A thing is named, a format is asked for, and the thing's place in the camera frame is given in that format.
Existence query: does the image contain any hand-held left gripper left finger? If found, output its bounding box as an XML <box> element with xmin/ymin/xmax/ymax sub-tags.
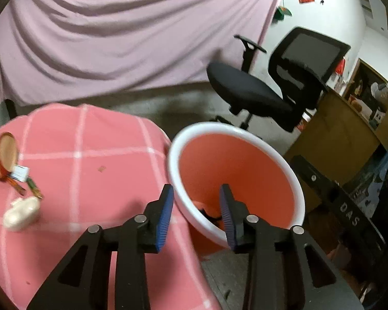
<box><xmin>26</xmin><ymin>183</ymin><xmax>175</xmax><ymax>310</ymax></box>

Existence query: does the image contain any red snack canister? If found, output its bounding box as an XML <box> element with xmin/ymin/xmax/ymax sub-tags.
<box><xmin>0</xmin><ymin>132</ymin><xmax>19</xmax><ymax>181</ymax></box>

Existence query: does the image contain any green hat ornament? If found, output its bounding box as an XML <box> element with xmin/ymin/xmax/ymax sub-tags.
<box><xmin>274</xmin><ymin>5</ymin><xmax>292</xmax><ymax>22</ymax></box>

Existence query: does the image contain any wooden cabinet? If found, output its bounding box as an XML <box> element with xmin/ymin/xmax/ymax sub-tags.
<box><xmin>284</xmin><ymin>57</ymin><xmax>388</xmax><ymax>201</ymax></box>

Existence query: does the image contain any orange bucket with white rim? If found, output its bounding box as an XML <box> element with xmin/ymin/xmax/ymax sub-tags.
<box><xmin>167</xmin><ymin>121</ymin><xmax>306</xmax><ymax>255</ymax></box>

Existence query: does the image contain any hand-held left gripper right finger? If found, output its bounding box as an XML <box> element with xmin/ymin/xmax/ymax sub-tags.
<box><xmin>219</xmin><ymin>183</ymin><xmax>364</xmax><ymax>310</ymax></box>

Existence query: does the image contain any pink checked blanket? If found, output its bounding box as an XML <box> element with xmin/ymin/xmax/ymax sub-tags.
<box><xmin>0</xmin><ymin>103</ymin><xmax>222</xmax><ymax>310</ymax></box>

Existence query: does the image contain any pink hanging sheet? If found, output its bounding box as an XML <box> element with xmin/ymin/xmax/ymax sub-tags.
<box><xmin>0</xmin><ymin>0</ymin><xmax>282</xmax><ymax>105</ymax></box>

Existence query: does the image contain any white plastic case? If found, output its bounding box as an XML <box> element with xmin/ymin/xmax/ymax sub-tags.
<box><xmin>3</xmin><ymin>197</ymin><xmax>41</xmax><ymax>232</ymax></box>

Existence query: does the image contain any black office chair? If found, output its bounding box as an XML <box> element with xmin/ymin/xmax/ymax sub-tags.
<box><xmin>206</xmin><ymin>27</ymin><xmax>351</xmax><ymax>133</ymax></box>

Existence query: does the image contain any white and blue wrapper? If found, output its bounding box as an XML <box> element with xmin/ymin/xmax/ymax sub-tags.
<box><xmin>10</xmin><ymin>164</ymin><xmax>30</xmax><ymax>182</ymax></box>

